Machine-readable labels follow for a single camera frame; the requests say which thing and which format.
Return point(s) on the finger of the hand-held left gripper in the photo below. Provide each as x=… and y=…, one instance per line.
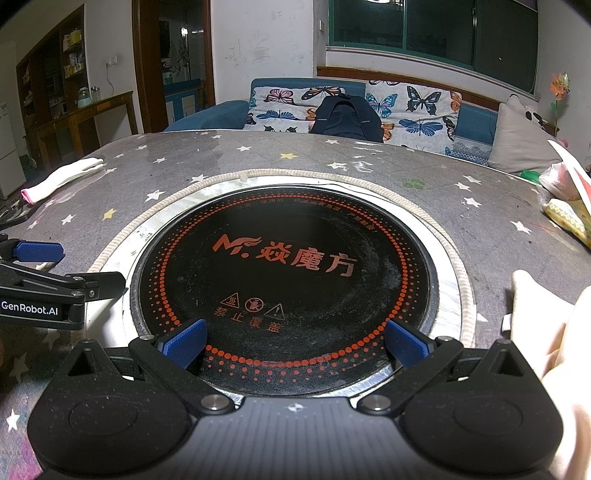
x=39, y=252
x=99, y=284

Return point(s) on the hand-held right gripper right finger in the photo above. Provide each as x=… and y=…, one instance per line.
x=406, y=342

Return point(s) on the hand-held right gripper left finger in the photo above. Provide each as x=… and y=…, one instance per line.
x=184, y=341

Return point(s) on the cream garment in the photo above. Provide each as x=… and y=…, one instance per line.
x=568, y=369

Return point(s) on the silver cooktop rim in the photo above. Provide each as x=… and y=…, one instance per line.
x=445, y=286

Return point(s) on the white glove with pink cuff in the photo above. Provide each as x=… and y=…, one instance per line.
x=60, y=177

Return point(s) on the white fridge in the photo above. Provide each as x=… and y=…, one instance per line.
x=9, y=138

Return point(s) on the wooden sideboard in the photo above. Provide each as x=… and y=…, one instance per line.
x=92, y=115

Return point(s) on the black round induction cooktop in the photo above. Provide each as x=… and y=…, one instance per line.
x=286, y=230

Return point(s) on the glass kettle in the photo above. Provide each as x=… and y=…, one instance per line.
x=83, y=98

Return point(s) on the glass jar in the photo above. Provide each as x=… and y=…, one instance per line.
x=95, y=93

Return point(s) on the blue cabinet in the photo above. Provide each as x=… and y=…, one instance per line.
x=184, y=101

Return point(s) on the green patterned cloth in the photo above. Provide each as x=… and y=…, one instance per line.
x=568, y=214

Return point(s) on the wooden shelf unit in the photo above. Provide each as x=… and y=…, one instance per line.
x=55, y=46

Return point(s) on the grey star tablecloth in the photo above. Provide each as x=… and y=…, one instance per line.
x=323, y=152

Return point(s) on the blue sofa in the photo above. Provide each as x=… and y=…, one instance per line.
x=221, y=113

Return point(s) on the clear plastic bag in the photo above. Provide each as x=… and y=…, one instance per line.
x=554, y=177

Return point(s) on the black backpack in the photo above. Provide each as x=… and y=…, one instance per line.
x=346, y=117

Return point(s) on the grey pillow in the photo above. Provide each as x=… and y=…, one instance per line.
x=521, y=138

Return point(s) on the white book with orange print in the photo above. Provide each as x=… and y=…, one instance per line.
x=578, y=171

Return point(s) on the panda plush toy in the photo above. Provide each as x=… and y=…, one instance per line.
x=534, y=114

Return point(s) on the colourful pinwheel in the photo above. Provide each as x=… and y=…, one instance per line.
x=559, y=85

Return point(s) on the green framed window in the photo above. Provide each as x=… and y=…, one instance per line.
x=434, y=32

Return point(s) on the wooden door frame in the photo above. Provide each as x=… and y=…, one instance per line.
x=141, y=69

